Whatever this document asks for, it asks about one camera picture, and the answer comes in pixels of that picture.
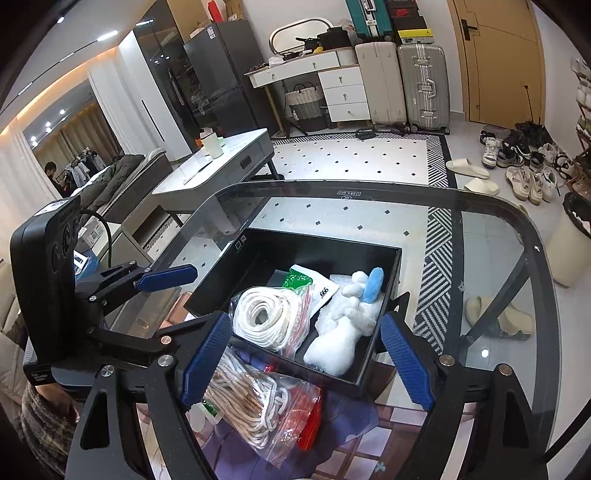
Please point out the beige slipper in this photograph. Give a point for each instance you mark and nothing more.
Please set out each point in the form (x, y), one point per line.
(482, 187)
(466, 168)

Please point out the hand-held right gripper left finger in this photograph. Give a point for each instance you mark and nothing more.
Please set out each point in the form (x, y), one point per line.
(207, 360)

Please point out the wooden shoe rack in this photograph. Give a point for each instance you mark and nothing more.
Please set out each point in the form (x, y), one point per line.
(581, 124)

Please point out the wicker basket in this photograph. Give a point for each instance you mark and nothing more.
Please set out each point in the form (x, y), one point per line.
(307, 108)

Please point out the black umbrella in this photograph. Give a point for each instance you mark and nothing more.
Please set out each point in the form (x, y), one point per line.
(535, 129)

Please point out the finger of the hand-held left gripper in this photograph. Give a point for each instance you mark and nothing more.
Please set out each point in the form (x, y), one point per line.
(138, 333)
(166, 277)

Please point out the beige suitcase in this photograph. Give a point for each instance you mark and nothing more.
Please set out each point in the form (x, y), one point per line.
(381, 83)

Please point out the white plush toy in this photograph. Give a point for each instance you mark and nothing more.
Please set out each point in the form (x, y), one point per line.
(332, 346)

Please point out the white foam sheet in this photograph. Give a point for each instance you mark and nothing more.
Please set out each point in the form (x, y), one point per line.
(325, 324)

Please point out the black and red shoe box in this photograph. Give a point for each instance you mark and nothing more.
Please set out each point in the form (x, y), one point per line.
(404, 9)

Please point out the person's left forearm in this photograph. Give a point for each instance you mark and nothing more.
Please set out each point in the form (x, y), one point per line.
(46, 429)

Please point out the dark grey refrigerator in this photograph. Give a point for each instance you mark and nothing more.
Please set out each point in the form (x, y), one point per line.
(221, 74)

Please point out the white dressing table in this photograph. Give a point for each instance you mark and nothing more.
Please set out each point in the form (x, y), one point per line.
(341, 83)

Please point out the oval white mirror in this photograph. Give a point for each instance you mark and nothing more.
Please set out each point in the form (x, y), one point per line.
(295, 34)

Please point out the white coffee table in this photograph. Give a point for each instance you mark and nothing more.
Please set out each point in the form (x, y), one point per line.
(217, 170)

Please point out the black bag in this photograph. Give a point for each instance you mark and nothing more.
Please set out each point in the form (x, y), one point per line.
(334, 39)

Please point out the yellow and black shoe box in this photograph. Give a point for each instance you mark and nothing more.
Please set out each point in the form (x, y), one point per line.
(415, 37)

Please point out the wooden door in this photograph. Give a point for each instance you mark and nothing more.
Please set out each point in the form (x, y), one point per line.
(498, 69)

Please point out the green and white packet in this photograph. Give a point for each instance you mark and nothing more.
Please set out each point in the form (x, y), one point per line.
(323, 290)

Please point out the beige trash bin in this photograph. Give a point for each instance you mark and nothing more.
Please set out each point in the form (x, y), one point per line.
(570, 244)

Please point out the pile of shoes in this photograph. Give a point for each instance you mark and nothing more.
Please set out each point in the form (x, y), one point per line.
(526, 170)

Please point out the silver suitcase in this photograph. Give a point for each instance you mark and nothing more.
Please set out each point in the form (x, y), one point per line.
(425, 87)

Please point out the dark glass wardrobe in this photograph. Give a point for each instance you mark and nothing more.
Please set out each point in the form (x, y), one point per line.
(161, 60)

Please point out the teal suitcase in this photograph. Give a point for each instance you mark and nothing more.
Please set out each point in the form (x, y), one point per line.
(367, 18)

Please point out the black cardboard box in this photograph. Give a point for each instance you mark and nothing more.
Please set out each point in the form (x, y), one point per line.
(231, 277)

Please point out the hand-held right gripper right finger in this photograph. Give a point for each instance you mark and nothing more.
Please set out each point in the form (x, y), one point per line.
(408, 364)

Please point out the white cup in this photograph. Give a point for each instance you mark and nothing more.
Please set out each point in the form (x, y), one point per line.
(214, 146)

